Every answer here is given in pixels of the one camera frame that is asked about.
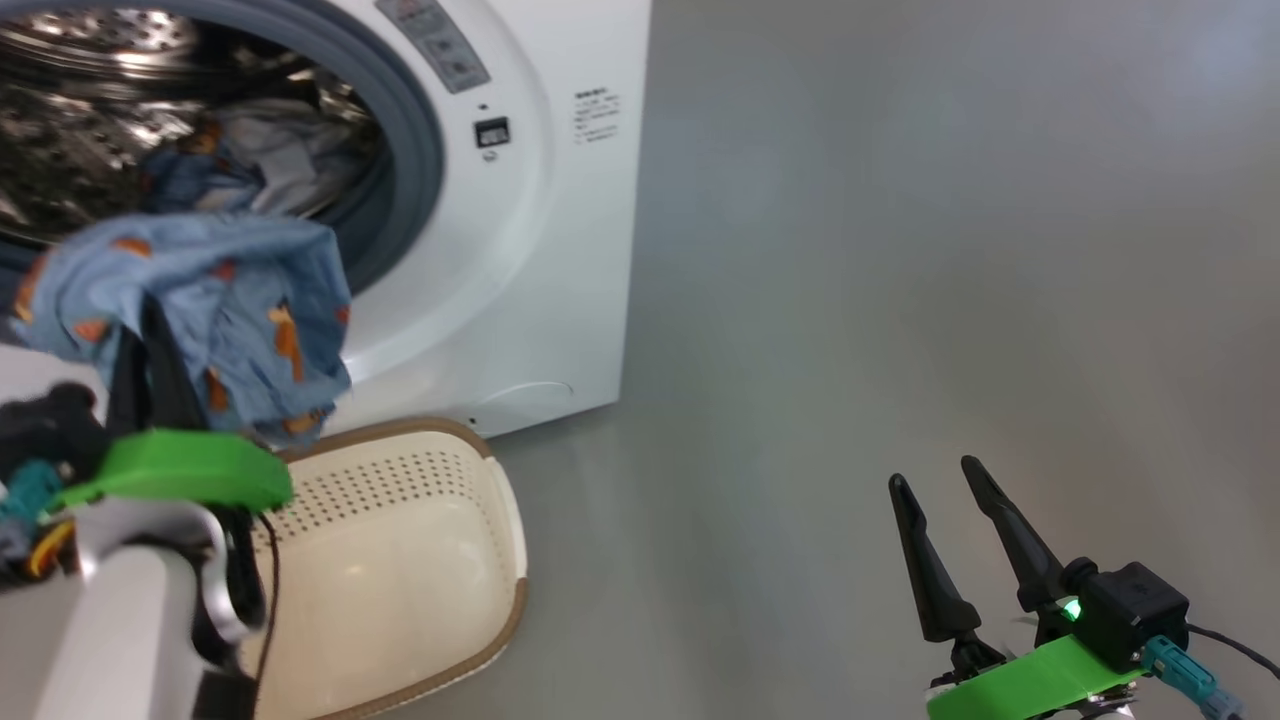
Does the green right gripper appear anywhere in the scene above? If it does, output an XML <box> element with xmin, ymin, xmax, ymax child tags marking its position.
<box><xmin>887</xmin><ymin>454</ymin><xmax>1148</xmax><ymax>720</ymax></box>

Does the blue garment orange waffle print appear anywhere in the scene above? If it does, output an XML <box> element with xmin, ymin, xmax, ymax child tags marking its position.
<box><xmin>10</xmin><ymin>212</ymin><xmax>353</xmax><ymax>446</ymax></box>

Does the cream laundry basket brown rim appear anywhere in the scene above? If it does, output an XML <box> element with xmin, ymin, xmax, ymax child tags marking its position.
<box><xmin>235</xmin><ymin>417</ymin><xmax>529</xmax><ymax>720</ymax></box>

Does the perforated steel washer drum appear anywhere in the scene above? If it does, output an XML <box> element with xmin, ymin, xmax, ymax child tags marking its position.
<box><xmin>0</xmin><ymin>8</ymin><xmax>386</xmax><ymax>246</ymax></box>

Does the blue bear-print garment white lining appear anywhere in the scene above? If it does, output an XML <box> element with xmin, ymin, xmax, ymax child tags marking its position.
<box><xmin>140</xmin><ymin>98</ymin><xmax>386</xmax><ymax>216</ymax></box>

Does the camera cable teal plug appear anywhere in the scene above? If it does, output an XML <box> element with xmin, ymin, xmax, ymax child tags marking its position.
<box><xmin>0</xmin><ymin>460</ymin><xmax>66</xmax><ymax>531</ymax></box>
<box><xmin>1143</xmin><ymin>624</ymin><xmax>1280</xmax><ymax>720</ymax></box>

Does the left camera cable teal plug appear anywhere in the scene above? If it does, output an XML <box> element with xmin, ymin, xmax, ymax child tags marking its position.
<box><xmin>0</xmin><ymin>460</ymin><xmax>66</xmax><ymax>531</ymax></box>

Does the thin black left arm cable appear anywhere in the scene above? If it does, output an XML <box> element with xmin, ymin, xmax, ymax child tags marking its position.
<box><xmin>248</xmin><ymin>510</ymin><xmax>283</xmax><ymax>701</ymax></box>

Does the white front-load washing machine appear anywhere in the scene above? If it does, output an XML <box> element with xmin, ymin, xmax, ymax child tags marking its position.
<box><xmin>0</xmin><ymin>0</ymin><xmax>653</xmax><ymax>441</ymax></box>

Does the round white drain filter cover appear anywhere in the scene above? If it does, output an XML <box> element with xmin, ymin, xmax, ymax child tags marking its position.
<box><xmin>480</xmin><ymin>380</ymin><xmax>574</xmax><ymax>411</ymax></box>

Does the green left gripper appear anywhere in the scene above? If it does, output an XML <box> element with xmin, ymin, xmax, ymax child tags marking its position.
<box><xmin>50</xmin><ymin>294</ymin><xmax>295</xmax><ymax>514</ymax></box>

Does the grey warning sticker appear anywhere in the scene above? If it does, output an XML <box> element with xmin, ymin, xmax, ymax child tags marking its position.
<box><xmin>375</xmin><ymin>0</ymin><xmax>491</xmax><ymax>94</ymax></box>

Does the right camera cable teal plug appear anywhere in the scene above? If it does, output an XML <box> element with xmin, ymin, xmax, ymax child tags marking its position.
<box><xmin>1143</xmin><ymin>624</ymin><xmax>1280</xmax><ymax>720</ymax></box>

